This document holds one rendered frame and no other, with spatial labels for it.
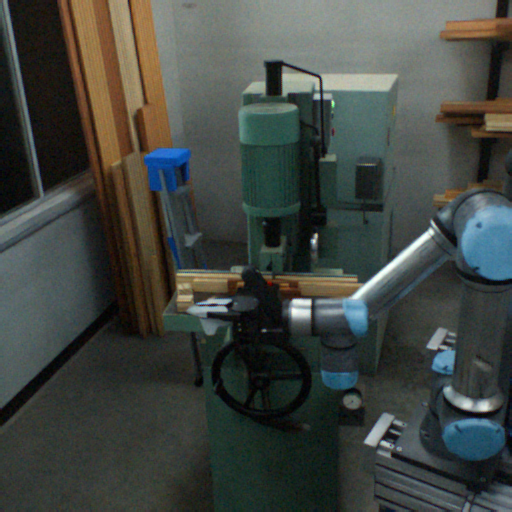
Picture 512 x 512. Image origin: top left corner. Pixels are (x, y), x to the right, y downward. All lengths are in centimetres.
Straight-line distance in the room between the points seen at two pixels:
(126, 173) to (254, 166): 153
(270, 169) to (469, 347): 81
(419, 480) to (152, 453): 145
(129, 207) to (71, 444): 121
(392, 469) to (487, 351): 52
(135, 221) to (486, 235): 242
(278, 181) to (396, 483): 87
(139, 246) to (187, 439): 109
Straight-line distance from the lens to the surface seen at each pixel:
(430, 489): 163
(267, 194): 178
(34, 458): 293
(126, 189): 325
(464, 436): 132
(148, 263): 338
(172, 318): 193
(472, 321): 121
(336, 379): 127
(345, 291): 197
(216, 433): 216
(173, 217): 273
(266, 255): 189
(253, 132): 174
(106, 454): 284
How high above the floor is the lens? 184
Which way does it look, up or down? 24 degrees down
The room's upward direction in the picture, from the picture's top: 2 degrees counter-clockwise
